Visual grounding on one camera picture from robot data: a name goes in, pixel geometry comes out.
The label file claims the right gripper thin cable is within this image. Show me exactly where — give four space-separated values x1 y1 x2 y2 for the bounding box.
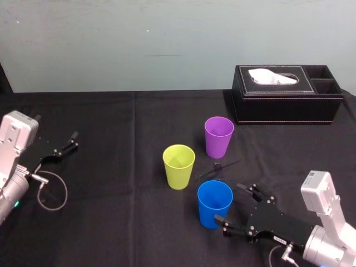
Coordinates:
268 243 295 267

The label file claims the small dark clear plastic piece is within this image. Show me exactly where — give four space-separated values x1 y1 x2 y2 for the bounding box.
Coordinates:
196 159 242 183

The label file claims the blue plastic cup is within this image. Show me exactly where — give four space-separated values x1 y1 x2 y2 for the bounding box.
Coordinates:
197 180 234 230

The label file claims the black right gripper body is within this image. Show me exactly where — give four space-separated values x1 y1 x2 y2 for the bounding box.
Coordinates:
246 199 314 250

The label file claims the purple plastic cup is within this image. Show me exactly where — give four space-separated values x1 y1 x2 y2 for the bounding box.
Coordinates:
204 116 235 159

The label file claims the black table cloth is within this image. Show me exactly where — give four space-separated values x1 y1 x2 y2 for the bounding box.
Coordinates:
0 89 356 267

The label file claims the white tissue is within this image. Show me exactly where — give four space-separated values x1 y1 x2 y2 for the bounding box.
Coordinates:
248 68 299 85

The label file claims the black leather tissue box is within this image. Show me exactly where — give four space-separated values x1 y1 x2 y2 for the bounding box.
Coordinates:
230 65 345 126

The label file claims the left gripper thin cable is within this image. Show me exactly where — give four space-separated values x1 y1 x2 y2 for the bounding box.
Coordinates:
29 171 69 211

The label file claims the black upright panel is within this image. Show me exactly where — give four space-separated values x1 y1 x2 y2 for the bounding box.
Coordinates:
0 62 14 94

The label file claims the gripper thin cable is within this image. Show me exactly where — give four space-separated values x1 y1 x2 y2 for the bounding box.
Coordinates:
268 243 295 267
29 171 69 211

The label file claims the yellow-green plastic cup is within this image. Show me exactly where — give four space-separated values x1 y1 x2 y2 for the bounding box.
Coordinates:
162 144 196 191

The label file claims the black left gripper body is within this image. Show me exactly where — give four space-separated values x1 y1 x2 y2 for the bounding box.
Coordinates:
18 135 61 174

